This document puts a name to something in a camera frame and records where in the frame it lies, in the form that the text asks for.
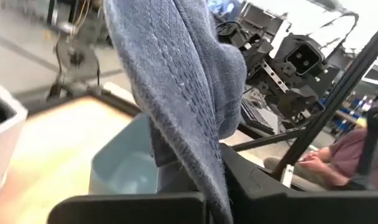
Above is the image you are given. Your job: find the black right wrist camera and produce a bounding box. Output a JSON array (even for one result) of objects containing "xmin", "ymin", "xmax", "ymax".
[{"xmin": 283, "ymin": 42, "xmax": 325, "ymax": 77}]

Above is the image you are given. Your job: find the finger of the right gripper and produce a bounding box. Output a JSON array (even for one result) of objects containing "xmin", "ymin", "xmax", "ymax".
[{"xmin": 240, "ymin": 86, "xmax": 326, "ymax": 135}]

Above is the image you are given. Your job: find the person's hand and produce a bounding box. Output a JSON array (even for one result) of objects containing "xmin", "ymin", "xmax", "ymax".
[{"xmin": 297, "ymin": 151, "xmax": 326, "ymax": 172}]

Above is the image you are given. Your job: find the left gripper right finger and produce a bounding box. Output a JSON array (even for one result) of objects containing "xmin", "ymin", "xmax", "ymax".
[{"xmin": 219, "ymin": 142, "xmax": 378, "ymax": 224}]

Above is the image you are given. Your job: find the person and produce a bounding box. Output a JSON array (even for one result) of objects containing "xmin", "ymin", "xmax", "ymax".
[{"xmin": 263, "ymin": 99, "xmax": 378, "ymax": 191}]

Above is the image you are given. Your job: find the white hexagonal plant pot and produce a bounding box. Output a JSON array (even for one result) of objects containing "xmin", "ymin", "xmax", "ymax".
[{"xmin": 0, "ymin": 83, "xmax": 29, "ymax": 195}]

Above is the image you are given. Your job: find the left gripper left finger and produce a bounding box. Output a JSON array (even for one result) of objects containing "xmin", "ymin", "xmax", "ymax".
[{"xmin": 47, "ymin": 192, "xmax": 208, "ymax": 224}]

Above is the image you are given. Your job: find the blue washed cotton cap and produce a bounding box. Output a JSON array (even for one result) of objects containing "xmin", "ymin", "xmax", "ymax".
[{"xmin": 103, "ymin": 0, "xmax": 248, "ymax": 224}]

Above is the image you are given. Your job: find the teal plastic bin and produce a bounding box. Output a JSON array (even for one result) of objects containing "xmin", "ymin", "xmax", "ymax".
[{"xmin": 88, "ymin": 112, "xmax": 160, "ymax": 196}]

